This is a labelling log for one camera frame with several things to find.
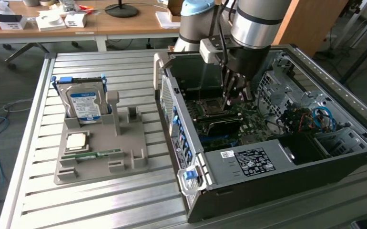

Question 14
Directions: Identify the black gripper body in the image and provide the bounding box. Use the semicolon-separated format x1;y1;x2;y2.
222;45;272;81

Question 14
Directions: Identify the CPU socket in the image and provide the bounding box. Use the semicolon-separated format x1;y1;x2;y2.
198;99;226;115

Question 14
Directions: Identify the green motherboard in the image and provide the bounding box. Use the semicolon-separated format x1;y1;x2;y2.
182;87;286;152

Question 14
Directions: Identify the blue expansion slot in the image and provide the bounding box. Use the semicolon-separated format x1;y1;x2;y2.
199;135;234;143

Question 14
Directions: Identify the wooden cabinet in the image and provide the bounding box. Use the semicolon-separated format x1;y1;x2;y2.
272;0;349;58

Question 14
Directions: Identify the white paper stack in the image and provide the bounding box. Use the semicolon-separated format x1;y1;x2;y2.
154;11;181;29

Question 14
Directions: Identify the grey power supply unit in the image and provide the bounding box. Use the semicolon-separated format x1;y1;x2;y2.
201;139;294;185

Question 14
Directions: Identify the brown cardboard box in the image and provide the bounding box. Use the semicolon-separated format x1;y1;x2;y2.
166;0;183;17

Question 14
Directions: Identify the blue case latch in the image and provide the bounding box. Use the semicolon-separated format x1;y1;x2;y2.
183;168;199;181

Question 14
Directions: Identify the metal disk bay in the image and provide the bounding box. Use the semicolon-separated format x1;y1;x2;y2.
312;127;367;158

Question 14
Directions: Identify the long wooden desk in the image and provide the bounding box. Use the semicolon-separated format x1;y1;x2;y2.
0;0;272;46

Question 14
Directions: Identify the black open PC case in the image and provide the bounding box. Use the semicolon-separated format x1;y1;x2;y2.
153;44;367;224

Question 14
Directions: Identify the grey printed parts rack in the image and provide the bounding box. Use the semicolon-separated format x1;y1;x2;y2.
53;90;150;186

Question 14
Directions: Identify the black round lamp base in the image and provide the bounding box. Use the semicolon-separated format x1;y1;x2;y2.
103;0;138;18

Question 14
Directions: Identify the hard disk in blue caddy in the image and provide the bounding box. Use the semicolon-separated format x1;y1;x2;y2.
51;74;111;125

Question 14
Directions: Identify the green RAM stick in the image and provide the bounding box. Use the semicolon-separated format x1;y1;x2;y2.
61;148;122;160

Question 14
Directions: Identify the silver CPU chip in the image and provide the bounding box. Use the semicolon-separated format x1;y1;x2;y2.
65;133;90;151

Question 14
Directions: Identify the small white labelled box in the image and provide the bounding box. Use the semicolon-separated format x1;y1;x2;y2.
63;13;86;28

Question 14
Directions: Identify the white round tape holder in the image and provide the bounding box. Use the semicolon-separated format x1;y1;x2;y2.
35;11;66;31

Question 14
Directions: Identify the black caster desk leg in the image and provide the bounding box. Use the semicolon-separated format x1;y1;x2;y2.
3;42;50;70

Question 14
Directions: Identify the white box with black top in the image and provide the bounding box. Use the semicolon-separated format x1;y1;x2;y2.
0;14;26;31

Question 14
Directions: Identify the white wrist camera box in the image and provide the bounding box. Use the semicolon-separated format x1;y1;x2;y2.
198;38;230;64

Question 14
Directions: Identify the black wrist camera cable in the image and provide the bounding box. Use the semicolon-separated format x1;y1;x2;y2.
215;0;233;66

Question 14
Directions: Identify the red disk wire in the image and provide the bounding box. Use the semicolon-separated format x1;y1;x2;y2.
300;113;313;129

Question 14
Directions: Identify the blue disk wire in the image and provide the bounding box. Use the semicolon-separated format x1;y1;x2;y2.
309;106;336;133

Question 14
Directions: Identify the white floor cable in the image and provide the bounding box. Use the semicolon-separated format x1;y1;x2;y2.
0;99;33;113

